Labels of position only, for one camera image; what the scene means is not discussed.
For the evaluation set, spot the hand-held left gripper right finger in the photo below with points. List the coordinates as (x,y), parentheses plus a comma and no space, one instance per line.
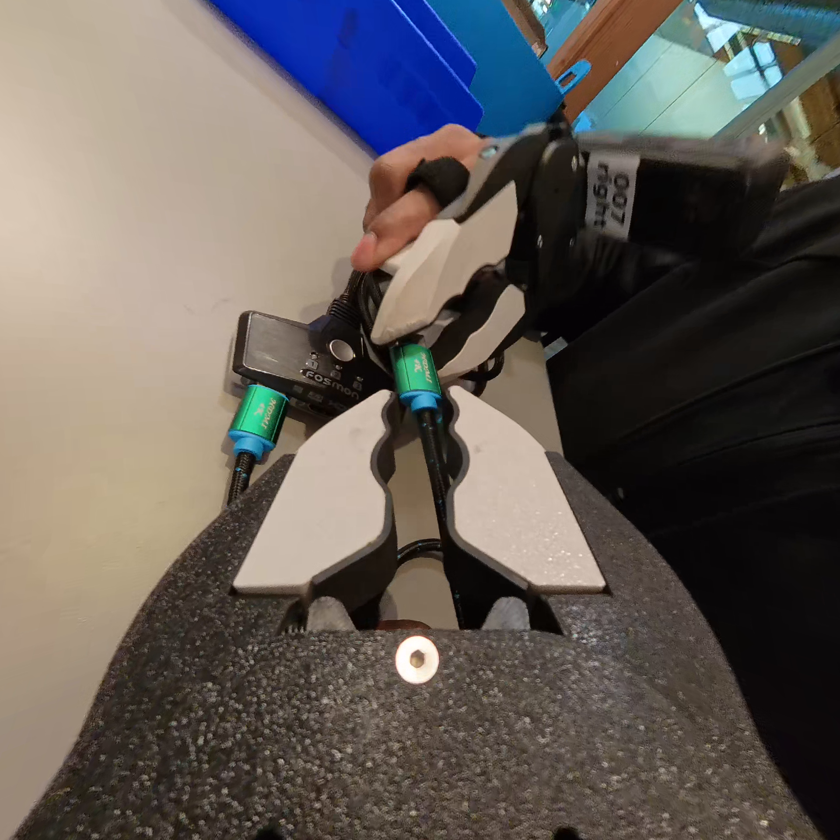
(518,512)

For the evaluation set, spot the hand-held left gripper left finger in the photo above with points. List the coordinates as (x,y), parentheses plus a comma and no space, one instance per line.
(328,505)

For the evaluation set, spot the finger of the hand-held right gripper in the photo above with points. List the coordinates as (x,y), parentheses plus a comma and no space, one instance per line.
(433,275)
(489,328)

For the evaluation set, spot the black three-port switch box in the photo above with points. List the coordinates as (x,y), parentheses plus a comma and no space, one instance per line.
(275,344)

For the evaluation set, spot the person's right forearm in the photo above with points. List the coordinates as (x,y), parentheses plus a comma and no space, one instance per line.
(643,275)

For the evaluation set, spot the person's right hand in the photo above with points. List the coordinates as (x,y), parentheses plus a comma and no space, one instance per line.
(390,223)

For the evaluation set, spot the brown wooden board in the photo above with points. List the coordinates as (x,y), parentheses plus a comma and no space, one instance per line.
(610,39)

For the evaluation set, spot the blue storage bin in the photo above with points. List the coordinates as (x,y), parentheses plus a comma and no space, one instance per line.
(394,65)

